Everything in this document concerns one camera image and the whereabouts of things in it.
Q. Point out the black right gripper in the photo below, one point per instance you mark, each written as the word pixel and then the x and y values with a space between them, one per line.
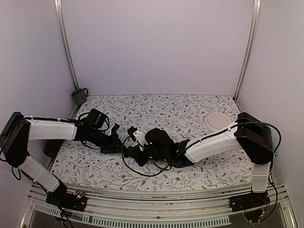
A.
pixel 137 156

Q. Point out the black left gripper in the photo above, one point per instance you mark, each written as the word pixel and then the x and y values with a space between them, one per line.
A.
pixel 113 147

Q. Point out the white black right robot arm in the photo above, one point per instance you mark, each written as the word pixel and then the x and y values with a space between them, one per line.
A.
pixel 246 133

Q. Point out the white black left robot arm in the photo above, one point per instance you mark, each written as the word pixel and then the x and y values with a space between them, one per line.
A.
pixel 20 130

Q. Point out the floral patterned table mat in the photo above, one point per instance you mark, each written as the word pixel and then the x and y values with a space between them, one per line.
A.
pixel 181 116

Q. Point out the grey mug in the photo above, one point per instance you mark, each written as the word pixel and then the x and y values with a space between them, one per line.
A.
pixel 79 96

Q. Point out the black cylinder object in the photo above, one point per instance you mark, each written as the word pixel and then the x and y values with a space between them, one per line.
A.
pixel 52 148

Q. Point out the white round plate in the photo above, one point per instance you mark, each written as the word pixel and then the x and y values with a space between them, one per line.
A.
pixel 216 120

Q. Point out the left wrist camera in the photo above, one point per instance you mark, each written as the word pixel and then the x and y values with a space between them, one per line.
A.
pixel 114 128

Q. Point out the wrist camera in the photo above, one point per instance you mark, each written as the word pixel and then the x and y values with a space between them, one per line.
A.
pixel 137 136
pixel 114 128

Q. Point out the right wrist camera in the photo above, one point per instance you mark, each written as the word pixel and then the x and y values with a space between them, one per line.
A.
pixel 137 136

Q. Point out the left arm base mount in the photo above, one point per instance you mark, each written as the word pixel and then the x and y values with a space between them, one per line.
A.
pixel 66 200

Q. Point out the front aluminium rail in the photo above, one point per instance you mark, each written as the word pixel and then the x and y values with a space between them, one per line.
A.
pixel 164 209

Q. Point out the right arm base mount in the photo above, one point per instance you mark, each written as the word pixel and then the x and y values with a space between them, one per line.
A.
pixel 248 201

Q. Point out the left aluminium frame post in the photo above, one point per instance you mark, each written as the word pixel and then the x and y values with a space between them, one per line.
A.
pixel 64 40

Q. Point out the aluminium frame post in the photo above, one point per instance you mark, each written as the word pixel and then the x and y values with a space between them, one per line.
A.
pixel 64 40
pixel 249 47

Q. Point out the right aluminium frame post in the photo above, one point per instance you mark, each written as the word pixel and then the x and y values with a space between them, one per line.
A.
pixel 249 47

